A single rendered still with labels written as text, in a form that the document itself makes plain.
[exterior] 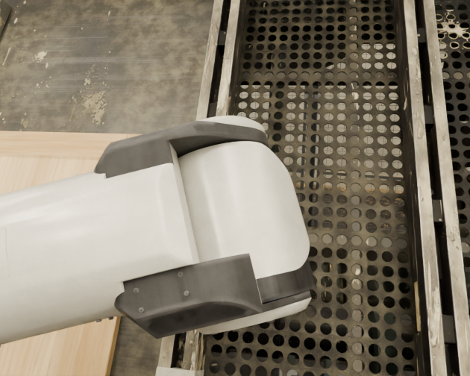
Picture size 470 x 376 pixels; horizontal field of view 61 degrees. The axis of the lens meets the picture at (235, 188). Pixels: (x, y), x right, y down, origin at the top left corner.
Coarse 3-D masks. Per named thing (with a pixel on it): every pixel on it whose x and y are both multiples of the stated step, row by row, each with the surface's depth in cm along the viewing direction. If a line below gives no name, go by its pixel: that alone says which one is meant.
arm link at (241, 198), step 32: (192, 160) 25; (224, 160) 25; (256, 160) 26; (192, 192) 25; (224, 192) 24; (256, 192) 25; (288, 192) 28; (192, 224) 24; (224, 224) 24; (256, 224) 24; (288, 224) 26; (224, 256) 23; (256, 256) 23; (288, 256) 24; (288, 288) 23
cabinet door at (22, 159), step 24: (0, 144) 89; (24, 144) 88; (48, 144) 87; (72, 144) 86; (96, 144) 85; (0, 168) 87; (24, 168) 86; (48, 168) 85; (72, 168) 84; (0, 192) 84; (48, 336) 72; (72, 336) 71; (96, 336) 70; (0, 360) 71; (24, 360) 70; (48, 360) 70; (72, 360) 69; (96, 360) 69
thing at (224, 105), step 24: (216, 0) 90; (240, 0) 89; (216, 24) 87; (240, 24) 90; (216, 48) 85; (240, 48) 92; (216, 72) 86; (216, 96) 84; (168, 336) 64; (192, 336) 63; (168, 360) 62; (192, 360) 62
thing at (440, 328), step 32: (416, 0) 87; (416, 32) 80; (416, 64) 77; (416, 96) 74; (416, 128) 72; (416, 160) 69; (448, 160) 69; (416, 192) 68; (448, 192) 67; (416, 224) 67; (448, 224) 65; (416, 256) 66; (448, 256) 63; (448, 288) 62; (448, 320) 60; (416, 352) 64; (448, 352) 61
